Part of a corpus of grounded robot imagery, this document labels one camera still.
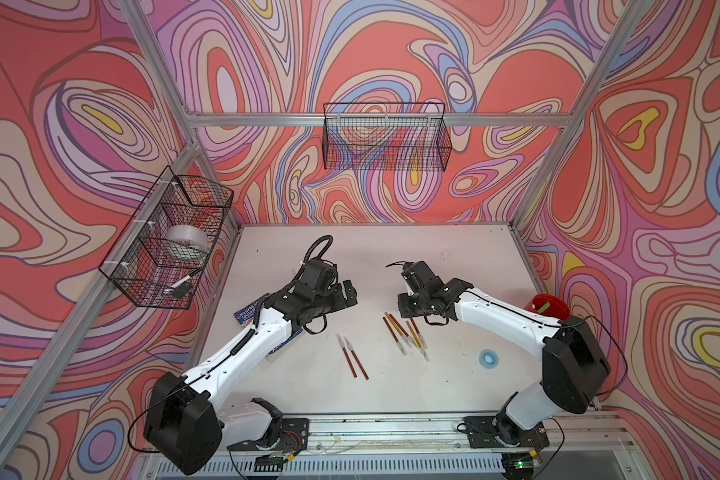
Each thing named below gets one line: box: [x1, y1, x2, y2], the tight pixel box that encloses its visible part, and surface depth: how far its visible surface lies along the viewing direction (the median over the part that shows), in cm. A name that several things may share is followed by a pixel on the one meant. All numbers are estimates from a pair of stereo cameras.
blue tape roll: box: [478, 349, 499, 369], surface depth 88 cm
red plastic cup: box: [524, 294, 570, 321], surface depth 85 cm
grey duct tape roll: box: [164, 224, 209, 254], surface depth 76 cm
